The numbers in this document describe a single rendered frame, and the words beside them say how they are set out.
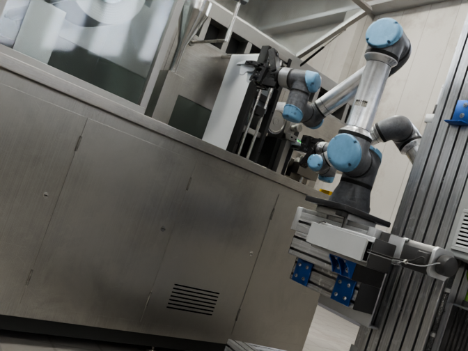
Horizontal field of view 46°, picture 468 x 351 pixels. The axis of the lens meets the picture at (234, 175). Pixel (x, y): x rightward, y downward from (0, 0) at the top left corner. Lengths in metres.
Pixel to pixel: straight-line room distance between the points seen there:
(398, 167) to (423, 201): 3.94
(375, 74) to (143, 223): 1.01
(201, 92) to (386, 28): 1.24
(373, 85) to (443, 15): 4.56
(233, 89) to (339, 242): 1.28
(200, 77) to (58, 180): 1.19
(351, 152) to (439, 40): 4.53
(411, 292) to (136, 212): 1.01
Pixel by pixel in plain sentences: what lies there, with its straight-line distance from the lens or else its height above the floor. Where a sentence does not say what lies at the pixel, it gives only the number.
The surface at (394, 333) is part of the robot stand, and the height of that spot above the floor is 0.47.
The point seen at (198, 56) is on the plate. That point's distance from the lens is 2.89.
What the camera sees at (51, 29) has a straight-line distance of 1.98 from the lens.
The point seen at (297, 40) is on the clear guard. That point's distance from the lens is 3.27.
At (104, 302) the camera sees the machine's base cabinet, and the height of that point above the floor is 0.20.
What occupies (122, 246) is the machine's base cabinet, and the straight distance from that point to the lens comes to 2.12.
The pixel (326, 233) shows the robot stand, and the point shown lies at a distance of 1.77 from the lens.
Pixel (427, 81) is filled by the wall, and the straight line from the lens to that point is 6.12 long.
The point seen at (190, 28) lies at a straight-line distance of 2.56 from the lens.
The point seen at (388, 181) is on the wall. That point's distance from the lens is 5.93.
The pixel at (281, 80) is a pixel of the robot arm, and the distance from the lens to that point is 2.09.
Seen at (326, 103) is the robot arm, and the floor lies 1.17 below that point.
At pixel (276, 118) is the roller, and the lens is 2.80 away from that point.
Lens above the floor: 0.68
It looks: 3 degrees up
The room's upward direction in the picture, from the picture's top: 19 degrees clockwise
